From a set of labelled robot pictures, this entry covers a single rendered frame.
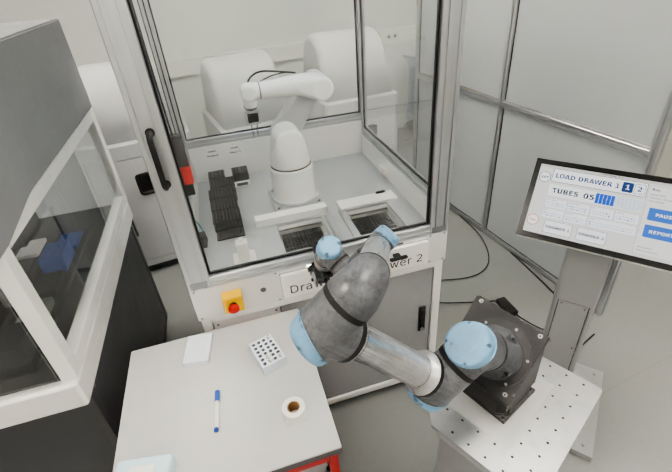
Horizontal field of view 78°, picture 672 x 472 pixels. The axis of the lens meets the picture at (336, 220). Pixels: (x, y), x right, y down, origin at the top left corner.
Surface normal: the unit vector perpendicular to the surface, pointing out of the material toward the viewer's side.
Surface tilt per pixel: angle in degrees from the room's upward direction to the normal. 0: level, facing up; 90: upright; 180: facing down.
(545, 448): 0
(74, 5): 90
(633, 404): 0
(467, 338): 38
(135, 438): 0
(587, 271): 90
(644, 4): 90
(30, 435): 90
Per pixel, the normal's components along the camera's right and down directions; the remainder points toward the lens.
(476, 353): -0.51, -0.42
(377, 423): -0.07, -0.84
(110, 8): 0.29, 0.49
